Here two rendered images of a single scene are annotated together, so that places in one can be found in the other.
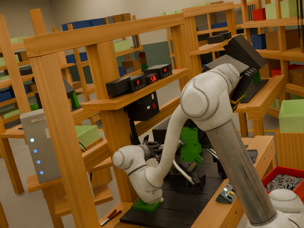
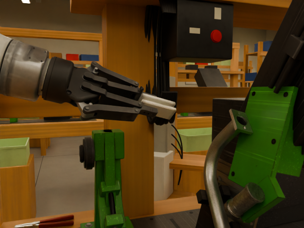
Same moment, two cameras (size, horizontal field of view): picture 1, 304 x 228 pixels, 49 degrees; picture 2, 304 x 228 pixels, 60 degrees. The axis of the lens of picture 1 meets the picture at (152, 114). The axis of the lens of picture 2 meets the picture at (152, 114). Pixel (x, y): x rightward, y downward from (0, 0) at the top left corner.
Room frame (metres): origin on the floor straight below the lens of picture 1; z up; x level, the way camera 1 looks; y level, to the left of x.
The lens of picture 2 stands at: (1.34, -0.34, 1.27)
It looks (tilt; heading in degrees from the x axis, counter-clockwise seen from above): 5 degrees down; 38
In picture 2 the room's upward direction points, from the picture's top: straight up
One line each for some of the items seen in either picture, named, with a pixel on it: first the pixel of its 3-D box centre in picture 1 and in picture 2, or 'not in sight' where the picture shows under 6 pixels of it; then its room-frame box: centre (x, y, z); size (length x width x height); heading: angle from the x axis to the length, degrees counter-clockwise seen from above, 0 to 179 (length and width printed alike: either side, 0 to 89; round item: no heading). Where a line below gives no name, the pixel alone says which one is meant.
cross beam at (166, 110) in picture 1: (137, 128); (201, 99); (2.21, 0.12, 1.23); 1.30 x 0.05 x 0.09; 146
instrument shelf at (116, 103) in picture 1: (142, 86); (220, 8); (2.15, 0.02, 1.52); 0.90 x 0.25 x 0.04; 146
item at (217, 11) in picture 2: (143, 105); (196, 34); (2.03, 0.04, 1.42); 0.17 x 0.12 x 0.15; 146
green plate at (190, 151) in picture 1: (191, 142); (272, 136); (1.91, -0.20, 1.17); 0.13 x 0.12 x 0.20; 146
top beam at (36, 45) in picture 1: (126, 29); not in sight; (2.18, 0.06, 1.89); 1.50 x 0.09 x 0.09; 146
